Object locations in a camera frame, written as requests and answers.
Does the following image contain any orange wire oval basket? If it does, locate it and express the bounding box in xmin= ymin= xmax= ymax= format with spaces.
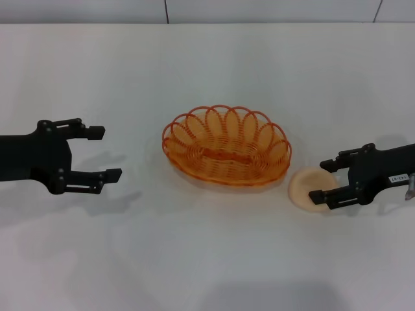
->
xmin=161 ymin=104 xmax=292 ymax=188

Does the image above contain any round beige bread bun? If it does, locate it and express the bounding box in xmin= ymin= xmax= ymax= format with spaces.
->
xmin=287 ymin=167 xmax=338 ymax=213

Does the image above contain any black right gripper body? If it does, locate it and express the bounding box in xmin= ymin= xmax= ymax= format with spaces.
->
xmin=346 ymin=142 xmax=415 ymax=206

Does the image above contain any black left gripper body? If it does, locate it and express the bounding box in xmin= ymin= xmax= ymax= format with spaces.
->
xmin=0 ymin=119 xmax=74 ymax=196

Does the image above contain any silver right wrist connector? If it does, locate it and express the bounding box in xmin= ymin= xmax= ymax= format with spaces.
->
xmin=403 ymin=173 xmax=415 ymax=200

